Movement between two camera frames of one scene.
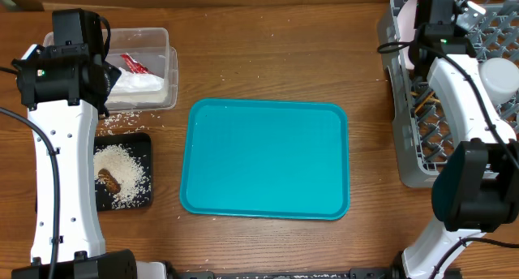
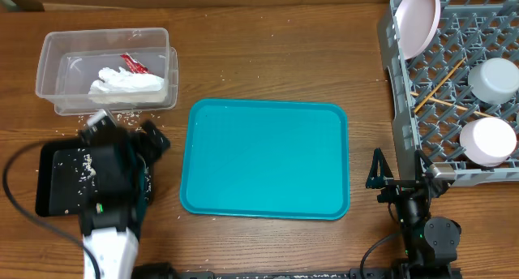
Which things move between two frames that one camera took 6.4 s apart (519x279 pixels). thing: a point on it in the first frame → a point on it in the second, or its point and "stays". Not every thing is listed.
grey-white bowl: (500, 79) stays
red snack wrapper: (135, 66) stays
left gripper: (113, 70) → (152, 150)
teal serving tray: (266, 158) stays
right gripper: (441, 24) → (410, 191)
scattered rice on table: (118, 123) stays
